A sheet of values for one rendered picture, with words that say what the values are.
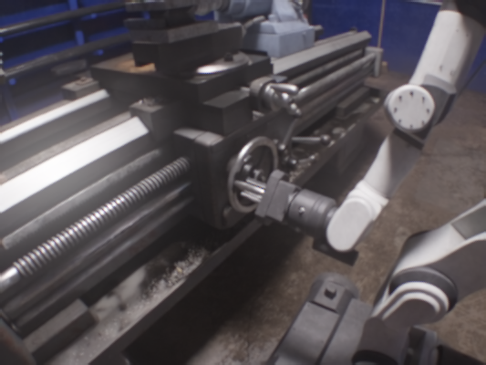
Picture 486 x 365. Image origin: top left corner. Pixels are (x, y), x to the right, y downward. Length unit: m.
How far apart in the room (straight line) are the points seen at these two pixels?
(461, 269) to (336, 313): 0.60
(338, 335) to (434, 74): 0.86
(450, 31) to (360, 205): 0.34
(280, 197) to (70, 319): 0.62
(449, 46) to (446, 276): 0.41
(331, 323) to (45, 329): 0.86
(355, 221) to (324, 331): 0.60
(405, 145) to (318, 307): 0.74
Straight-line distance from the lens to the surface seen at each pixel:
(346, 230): 0.61
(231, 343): 1.32
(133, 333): 0.90
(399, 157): 0.60
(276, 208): 0.70
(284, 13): 1.53
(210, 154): 0.81
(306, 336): 1.12
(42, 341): 0.93
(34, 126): 1.09
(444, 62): 0.60
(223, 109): 0.79
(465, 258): 0.65
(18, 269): 0.73
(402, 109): 0.56
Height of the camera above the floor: 1.16
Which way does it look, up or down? 34 degrees down
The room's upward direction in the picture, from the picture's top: 3 degrees counter-clockwise
